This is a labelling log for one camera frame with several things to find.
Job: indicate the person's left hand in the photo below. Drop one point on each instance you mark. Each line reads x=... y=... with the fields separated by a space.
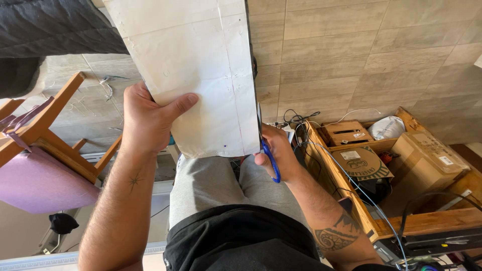
x=141 y=120

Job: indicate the person's right hand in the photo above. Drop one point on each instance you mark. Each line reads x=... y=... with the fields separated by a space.
x=284 y=158

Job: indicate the cream paper pattern sheet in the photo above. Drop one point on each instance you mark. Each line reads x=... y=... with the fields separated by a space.
x=188 y=56

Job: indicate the white power strip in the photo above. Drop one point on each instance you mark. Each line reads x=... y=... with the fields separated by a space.
x=283 y=127

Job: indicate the thread scraps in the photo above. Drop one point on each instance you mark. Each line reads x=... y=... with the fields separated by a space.
x=108 y=84

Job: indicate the small wooden slatted crate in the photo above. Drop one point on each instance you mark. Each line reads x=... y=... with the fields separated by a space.
x=344 y=131

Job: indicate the brown paper bag green print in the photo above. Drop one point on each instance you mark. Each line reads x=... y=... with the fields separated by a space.
x=361 y=163

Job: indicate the person's grey shorts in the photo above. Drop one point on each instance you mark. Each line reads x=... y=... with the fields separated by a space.
x=211 y=188

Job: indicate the person's black shirt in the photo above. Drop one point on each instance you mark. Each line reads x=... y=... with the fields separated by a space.
x=241 y=241

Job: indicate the orange black tool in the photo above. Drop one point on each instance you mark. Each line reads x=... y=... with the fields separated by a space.
x=386 y=157

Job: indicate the white plastic bag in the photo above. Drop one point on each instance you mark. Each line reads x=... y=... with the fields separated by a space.
x=386 y=128

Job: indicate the wooden chair with pink cushion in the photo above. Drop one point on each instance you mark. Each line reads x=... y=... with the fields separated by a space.
x=45 y=177

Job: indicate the purple fabric strip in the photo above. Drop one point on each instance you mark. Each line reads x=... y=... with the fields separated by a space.
x=22 y=120

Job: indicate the black fabric layer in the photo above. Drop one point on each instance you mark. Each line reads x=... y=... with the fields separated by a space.
x=252 y=37

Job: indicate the black cloth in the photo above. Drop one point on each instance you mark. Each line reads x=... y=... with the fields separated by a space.
x=63 y=223

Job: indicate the dark grey quilted fabric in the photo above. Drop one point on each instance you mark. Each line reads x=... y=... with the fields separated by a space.
x=49 y=26

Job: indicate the brown cardboard box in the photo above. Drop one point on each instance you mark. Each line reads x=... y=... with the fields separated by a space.
x=425 y=162

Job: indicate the large wooden crate shelf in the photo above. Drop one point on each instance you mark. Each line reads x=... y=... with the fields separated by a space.
x=421 y=222

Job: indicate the black electronic device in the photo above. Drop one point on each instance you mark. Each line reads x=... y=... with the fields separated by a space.
x=433 y=244

